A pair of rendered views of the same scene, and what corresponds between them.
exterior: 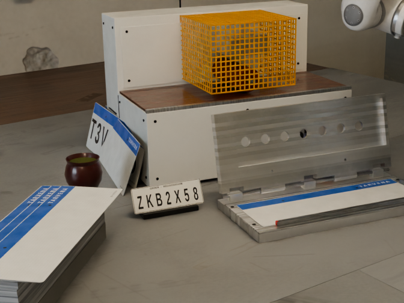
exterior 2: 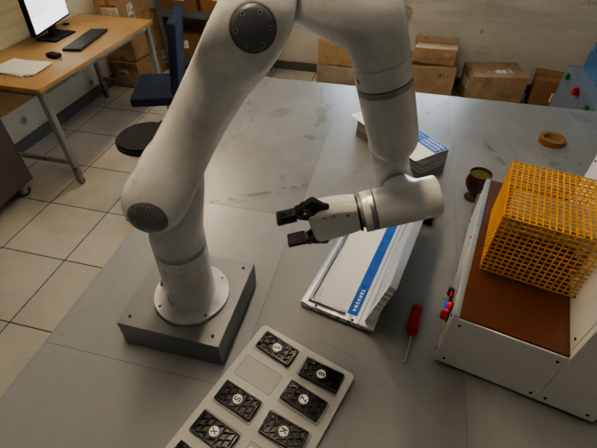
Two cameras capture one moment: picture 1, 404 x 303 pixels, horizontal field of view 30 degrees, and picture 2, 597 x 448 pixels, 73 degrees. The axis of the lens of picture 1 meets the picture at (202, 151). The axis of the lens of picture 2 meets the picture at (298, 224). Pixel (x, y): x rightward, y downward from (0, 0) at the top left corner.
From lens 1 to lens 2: 2.27 m
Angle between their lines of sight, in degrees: 108
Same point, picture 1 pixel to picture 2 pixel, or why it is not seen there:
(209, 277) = (346, 182)
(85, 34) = not seen: outside the picture
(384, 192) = (342, 291)
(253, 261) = not seen: hidden behind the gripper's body
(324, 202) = (361, 255)
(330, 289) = (295, 199)
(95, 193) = (418, 153)
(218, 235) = not seen: hidden behind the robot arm
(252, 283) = (326, 188)
